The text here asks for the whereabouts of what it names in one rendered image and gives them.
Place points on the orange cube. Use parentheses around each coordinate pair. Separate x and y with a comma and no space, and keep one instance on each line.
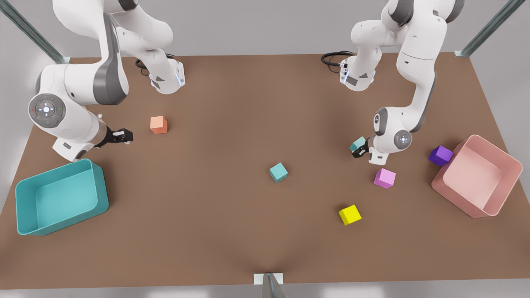
(158,125)

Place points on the teal plastic bin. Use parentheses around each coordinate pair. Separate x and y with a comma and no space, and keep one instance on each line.
(62,198)

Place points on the purple cube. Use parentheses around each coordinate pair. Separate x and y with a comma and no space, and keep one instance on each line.
(440,156)

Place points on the yellow cube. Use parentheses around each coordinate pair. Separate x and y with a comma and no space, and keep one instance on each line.
(350,215)

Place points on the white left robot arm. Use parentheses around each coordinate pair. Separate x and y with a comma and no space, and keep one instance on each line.
(418,62)

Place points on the pink cube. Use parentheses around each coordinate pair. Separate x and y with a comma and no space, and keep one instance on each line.
(384,178)

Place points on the silver frame post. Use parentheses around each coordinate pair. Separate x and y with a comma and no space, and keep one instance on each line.
(270,285)
(33,33)
(488,29)

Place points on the pink plastic bin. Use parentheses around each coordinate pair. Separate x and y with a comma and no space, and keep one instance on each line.
(476,178)

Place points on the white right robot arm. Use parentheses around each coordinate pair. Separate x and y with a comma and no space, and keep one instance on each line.
(78,82)

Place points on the teal blue cube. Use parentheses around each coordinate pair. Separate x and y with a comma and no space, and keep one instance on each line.
(356,145)
(278,172)

